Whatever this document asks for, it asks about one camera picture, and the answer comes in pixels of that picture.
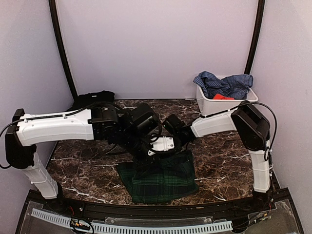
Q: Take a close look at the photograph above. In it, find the dark green plaid garment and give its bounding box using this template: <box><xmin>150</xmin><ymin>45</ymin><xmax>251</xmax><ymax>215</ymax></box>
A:
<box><xmin>116</xmin><ymin>150</ymin><xmax>198</xmax><ymax>204</ymax></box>

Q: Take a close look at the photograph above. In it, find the black t-shirt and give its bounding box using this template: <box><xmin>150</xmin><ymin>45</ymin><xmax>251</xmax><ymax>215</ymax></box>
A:
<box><xmin>68</xmin><ymin>90</ymin><xmax>115</xmax><ymax>111</ymax></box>

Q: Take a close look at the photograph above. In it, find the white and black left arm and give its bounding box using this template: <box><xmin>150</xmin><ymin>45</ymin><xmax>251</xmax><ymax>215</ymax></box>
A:
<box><xmin>1</xmin><ymin>102</ymin><xmax>160</xmax><ymax>213</ymax></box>

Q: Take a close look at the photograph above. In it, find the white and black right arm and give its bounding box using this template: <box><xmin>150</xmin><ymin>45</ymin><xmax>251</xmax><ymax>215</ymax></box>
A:
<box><xmin>177</xmin><ymin>101</ymin><xmax>277</xmax><ymax>212</ymax></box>

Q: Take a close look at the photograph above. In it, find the white plastic laundry bin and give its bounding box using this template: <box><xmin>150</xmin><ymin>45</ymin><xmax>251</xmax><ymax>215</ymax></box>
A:
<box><xmin>196</xmin><ymin>85</ymin><xmax>258</xmax><ymax>116</ymax></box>

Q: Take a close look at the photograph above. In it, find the red garment in bin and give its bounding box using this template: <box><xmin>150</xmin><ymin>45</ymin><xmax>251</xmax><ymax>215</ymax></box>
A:
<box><xmin>213</xmin><ymin>94</ymin><xmax>234</xmax><ymax>100</ymax></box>

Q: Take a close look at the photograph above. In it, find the blue checked shirt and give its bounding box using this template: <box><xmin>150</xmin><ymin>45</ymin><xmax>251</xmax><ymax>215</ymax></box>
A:
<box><xmin>193</xmin><ymin>71</ymin><xmax>254</xmax><ymax>99</ymax></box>

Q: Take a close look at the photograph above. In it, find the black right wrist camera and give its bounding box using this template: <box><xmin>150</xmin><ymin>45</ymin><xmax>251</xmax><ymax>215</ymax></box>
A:
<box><xmin>162</xmin><ymin>114</ymin><xmax>186</xmax><ymax>135</ymax></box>

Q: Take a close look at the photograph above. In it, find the black aluminium front rail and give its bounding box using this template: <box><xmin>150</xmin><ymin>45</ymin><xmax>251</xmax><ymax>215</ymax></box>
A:
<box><xmin>29</xmin><ymin>192</ymin><xmax>270</xmax><ymax>220</ymax></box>

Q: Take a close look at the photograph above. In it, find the white slotted cable duct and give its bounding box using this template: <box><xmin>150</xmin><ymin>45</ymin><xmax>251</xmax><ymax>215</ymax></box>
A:
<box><xmin>31</xmin><ymin>208</ymin><xmax>233</xmax><ymax>234</ymax></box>

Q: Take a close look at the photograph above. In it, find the black left frame post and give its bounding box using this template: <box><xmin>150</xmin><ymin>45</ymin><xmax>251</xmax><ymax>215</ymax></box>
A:
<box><xmin>48</xmin><ymin>0</ymin><xmax>78</xmax><ymax>101</ymax></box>

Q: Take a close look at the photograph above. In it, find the black frame post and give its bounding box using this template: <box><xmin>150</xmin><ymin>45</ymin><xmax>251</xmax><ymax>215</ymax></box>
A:
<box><xmin>48</xmin><ymin>0</ymin><xmax>78</xmax><ymax>101</ymax></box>
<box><xmin>244</xmin><ymin>0</ymin><xmax>265</xmax><ymax>74</ymax></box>

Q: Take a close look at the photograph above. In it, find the black right frame post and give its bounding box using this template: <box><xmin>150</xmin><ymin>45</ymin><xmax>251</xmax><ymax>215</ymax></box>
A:
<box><xmin>244</xmin><ymin>0</ymin><xmax>265</xmax><ymax>74</ymax></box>

